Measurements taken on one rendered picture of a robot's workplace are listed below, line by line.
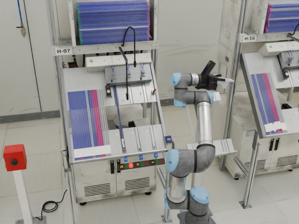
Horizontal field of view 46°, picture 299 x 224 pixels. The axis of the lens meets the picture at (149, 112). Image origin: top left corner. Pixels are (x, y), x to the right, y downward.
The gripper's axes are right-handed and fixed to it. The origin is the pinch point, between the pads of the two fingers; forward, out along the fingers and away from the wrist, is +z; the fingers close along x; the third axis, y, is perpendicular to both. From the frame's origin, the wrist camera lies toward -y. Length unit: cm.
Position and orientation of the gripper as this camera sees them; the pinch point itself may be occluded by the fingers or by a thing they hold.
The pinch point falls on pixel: (228, 77)
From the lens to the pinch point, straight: 212.8
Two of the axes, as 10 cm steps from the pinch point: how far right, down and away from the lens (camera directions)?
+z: 9.5, 0.0, 3.1
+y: -0.9, 9.5, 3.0
